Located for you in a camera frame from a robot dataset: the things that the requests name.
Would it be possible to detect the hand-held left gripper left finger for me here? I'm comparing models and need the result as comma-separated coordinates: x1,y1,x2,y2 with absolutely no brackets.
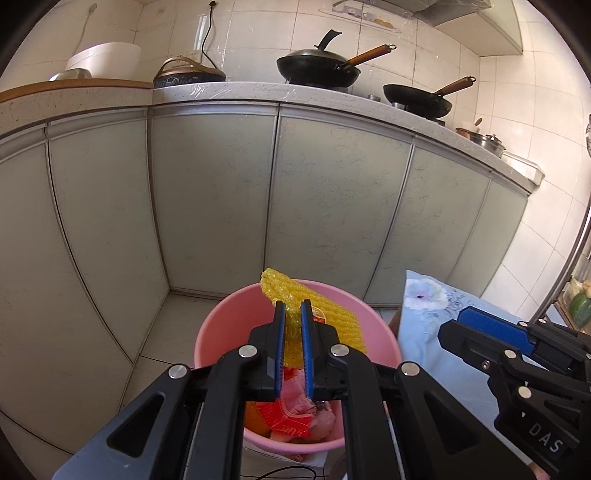
53,300,287,480

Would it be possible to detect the white tray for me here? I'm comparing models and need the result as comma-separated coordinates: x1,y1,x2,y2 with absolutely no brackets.
501,152,546,185

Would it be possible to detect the range hood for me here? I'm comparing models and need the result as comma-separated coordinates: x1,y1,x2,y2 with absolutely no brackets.
411,0,525,57

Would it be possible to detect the pink plastic bucket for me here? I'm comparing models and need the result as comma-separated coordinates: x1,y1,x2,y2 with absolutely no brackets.
194,279,402,455

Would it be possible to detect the gas stove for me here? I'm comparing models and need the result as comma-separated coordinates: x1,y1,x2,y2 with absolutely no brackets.
284,78,448,128

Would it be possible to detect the black wok with spatula inside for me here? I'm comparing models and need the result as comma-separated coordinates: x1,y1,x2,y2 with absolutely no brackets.
276,44,398,89

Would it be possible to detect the clear wall shelf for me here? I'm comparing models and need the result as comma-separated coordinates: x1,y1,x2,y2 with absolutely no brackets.
331,0,402,33

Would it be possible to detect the grey kitchen cabinet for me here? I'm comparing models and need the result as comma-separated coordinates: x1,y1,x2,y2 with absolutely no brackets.
0,80,543,462

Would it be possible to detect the red snack packet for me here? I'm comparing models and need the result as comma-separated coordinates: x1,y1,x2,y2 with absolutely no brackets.
259,364,320,437

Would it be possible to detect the black spatula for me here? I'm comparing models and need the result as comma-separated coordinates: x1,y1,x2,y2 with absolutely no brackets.
315,29,343,51

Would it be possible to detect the steel bowl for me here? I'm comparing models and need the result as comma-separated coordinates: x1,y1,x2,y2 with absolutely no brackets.
48,68,93,82

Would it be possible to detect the blue floral tablecloth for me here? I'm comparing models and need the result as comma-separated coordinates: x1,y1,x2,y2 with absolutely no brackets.
397,270,568,444

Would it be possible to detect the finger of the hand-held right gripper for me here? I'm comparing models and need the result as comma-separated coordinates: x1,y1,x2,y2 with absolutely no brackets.
455,306,591,370
438,320,578,408

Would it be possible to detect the white basin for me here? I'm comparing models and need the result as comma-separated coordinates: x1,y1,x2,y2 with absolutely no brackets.
65,42,142,81

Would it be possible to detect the dark rice cooker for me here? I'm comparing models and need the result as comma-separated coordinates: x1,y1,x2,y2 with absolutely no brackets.
152,55,227,90

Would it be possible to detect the wooden board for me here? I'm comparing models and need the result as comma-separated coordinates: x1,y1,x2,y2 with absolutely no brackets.
0,78,153,104

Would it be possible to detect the black wok wooden handle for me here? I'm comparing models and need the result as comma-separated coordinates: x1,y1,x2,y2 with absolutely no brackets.
383,76,476,120

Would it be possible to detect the steel pot with lid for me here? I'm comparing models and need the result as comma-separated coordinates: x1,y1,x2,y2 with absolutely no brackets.
471,134,507,158

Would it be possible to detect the black power cord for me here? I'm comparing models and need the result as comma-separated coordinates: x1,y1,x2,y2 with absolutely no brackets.
201,0,219,65

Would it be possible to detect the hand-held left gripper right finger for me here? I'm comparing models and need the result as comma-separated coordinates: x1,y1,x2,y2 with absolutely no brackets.
300,299,532,480

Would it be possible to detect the metal shelf rack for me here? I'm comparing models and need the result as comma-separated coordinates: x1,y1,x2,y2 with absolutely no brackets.
529,111,591,333

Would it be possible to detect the yellow foam net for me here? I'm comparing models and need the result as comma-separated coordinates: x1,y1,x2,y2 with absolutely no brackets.
259,268,370,370

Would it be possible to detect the green bell pepper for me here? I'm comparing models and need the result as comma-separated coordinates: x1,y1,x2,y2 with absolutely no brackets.
571,291,591,328

